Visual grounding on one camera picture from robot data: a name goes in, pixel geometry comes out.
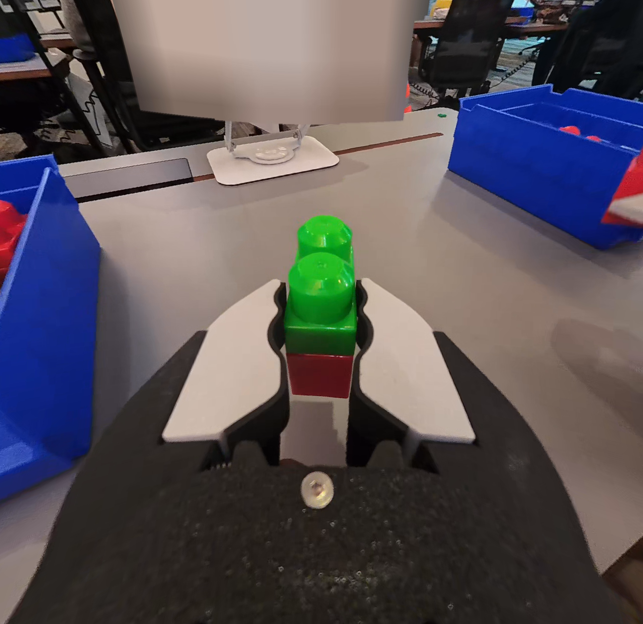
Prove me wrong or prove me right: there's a pile of colourful toy blocks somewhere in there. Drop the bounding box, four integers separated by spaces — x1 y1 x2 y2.
0 200 29 283

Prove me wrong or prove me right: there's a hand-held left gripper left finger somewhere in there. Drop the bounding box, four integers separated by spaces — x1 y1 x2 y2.
163 279 292 444

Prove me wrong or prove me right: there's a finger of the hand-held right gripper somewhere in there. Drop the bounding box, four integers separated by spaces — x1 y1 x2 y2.
603 204 643 229

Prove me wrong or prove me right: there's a white document stand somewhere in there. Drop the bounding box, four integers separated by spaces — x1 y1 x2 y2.
206 122 340 185

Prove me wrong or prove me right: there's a blue plastic bin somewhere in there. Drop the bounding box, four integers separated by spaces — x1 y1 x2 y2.
0 155 101 502
448 84 643 251

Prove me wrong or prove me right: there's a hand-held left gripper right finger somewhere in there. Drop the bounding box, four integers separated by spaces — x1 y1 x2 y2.
348 279 476 444

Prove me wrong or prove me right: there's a black office chair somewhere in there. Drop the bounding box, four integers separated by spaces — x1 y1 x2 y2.
533 0 643 100
417 0 525 107

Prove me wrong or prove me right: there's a small blue tray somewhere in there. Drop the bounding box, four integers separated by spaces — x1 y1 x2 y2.
0 33 37 64

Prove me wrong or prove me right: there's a green double toy block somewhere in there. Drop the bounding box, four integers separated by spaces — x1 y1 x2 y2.
285 215 359 357

